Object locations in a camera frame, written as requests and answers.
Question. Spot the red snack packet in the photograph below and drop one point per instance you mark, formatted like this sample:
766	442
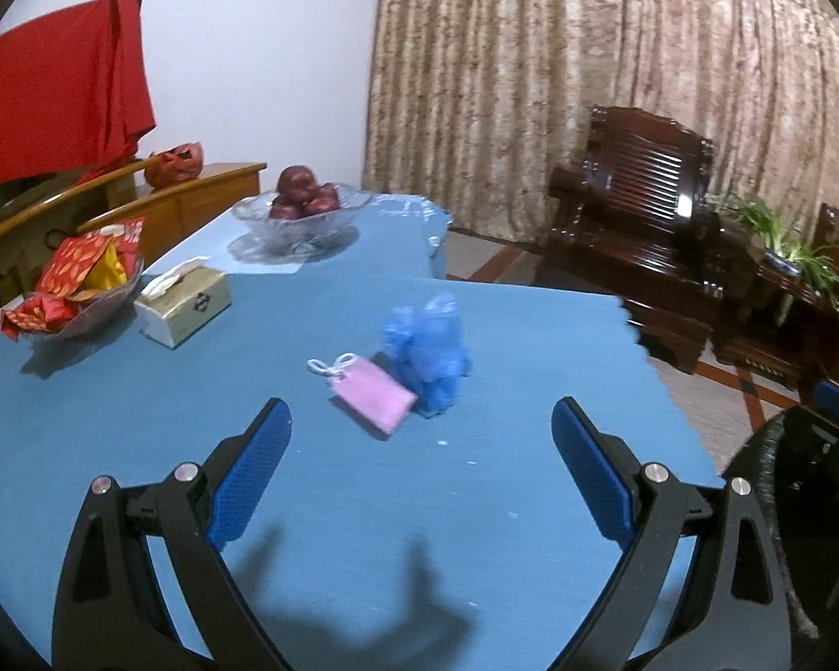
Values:
35	313
77	258

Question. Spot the green potted plant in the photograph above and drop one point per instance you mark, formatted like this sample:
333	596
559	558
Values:
758	217
807	262

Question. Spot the small pink bag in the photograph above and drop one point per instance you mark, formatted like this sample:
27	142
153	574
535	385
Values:
374	395

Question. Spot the beige tissue box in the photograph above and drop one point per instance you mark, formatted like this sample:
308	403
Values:
185	307

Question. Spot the red cloth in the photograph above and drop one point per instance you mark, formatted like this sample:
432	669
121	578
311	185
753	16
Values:
49	91

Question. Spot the blue plastic bag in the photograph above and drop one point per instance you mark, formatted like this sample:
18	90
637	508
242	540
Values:
426	356

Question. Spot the light wooden cabinet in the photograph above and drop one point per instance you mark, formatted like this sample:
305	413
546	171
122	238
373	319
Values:
182	199

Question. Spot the dark red apple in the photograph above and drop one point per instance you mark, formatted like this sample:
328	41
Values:
323	197
284	208
295	180

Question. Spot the yellow snack packet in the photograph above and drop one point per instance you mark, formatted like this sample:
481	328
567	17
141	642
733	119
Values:
110	271

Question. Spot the beige patterned curtain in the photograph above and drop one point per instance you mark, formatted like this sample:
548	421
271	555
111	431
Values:
566	70

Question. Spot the black lined trash bin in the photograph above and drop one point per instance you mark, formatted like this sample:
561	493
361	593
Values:
804	524

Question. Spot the glass fruit bowl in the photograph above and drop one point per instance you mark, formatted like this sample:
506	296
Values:
300	227

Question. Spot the glass snack bowl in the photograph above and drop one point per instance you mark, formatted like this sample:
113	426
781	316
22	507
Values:
91	311

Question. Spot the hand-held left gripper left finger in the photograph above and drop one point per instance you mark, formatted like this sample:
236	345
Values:
248	475

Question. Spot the blue tablecloth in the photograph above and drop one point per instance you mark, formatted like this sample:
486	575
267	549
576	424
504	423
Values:
384	244
405	503

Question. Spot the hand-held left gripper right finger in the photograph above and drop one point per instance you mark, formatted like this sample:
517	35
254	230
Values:
594	468

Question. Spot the dark wooden side table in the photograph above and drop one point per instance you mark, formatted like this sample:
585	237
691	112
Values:
762	321

